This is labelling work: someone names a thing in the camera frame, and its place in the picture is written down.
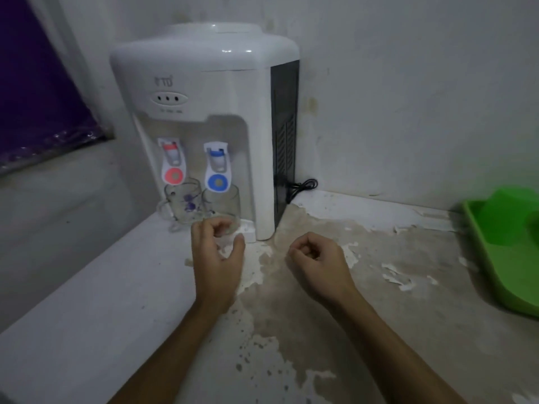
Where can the person's left hand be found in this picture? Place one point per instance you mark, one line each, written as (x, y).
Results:
(212, 269)

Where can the green plastic container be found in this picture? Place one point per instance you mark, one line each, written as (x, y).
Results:
(507, 218)

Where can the purple window curtain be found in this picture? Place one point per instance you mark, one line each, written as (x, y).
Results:
(38, 79)

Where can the person's right hand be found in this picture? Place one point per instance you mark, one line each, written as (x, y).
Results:
(324, 273)

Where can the plain clear glass cup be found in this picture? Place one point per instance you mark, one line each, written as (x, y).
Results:
(225, 204)

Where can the floral print glass mug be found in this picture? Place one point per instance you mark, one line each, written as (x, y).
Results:
(185, 204)

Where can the person's left forearm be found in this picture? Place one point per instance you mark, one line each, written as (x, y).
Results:
(177, 353)

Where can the green plastic tray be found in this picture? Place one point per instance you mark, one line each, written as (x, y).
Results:
(505, 269)

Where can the red hot water tap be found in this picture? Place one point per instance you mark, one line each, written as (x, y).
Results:
(172, 164)

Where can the person's left thumb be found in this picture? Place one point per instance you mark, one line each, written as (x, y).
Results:
(236, 252)

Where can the person's right fingers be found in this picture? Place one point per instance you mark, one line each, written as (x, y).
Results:
(307, 248)

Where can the blue cold water tap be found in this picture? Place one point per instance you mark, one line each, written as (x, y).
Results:
(216, 172)

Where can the white water dispenser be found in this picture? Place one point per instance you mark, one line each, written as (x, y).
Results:
(219, 88)

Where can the person's right forearm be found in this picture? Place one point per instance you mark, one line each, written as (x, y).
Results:
(391, 353)

